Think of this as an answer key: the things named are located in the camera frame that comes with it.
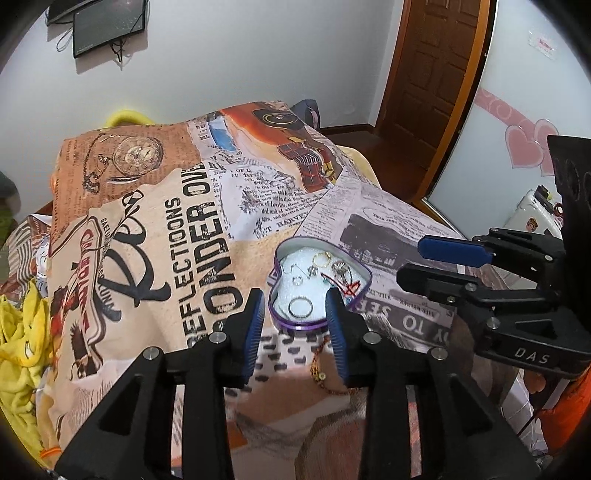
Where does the black monitor cable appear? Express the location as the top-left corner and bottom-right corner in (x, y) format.
(107, 39), (134, 71)

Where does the yellow plastic chair back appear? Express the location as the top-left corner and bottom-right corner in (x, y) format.
(104, 108), (154, 127)

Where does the yellow cloth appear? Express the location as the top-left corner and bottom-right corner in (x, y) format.
(0, 276), (63, 459)

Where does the brown wooden door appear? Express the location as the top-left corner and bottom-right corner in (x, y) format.
(375, 0), (498, 206)

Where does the small black monitor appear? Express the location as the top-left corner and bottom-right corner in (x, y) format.
(72, 0), (150, 59)

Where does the newspaper-print blanket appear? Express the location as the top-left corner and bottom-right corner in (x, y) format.
(34, 99), (513, 480)

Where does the wall-mounted black television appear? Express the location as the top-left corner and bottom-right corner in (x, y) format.
(45, 0), (95, 27)

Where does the small red-white sticker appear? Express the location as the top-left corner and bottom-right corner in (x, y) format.
(529, 31), (560, 59)

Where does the white case with stickers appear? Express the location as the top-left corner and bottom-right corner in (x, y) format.
(502, 184), (565, 241)

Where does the red string pendant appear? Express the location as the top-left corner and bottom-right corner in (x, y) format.
(321, 271), (363, 298)

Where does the dark blue bag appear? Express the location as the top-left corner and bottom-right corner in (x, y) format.
(290, 99), (322, 131)

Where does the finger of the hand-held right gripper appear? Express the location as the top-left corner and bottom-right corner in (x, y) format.
(396, 263), (513, 335)
(417, 227), (568, 280)

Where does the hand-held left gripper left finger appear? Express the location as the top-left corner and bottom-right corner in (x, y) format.
(54, 288), (267, 480)

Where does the striped brown quilt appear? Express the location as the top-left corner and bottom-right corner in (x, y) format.
(7, 213), (52, 289)

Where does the purple heart-shaped tin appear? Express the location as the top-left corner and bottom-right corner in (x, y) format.
(268, 236), (374, 331)

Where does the gold bracelet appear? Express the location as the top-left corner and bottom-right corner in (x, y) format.
(310, 337), (365, 397)

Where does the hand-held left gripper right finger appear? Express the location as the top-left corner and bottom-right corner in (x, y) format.
(325, 287), (542, 480)

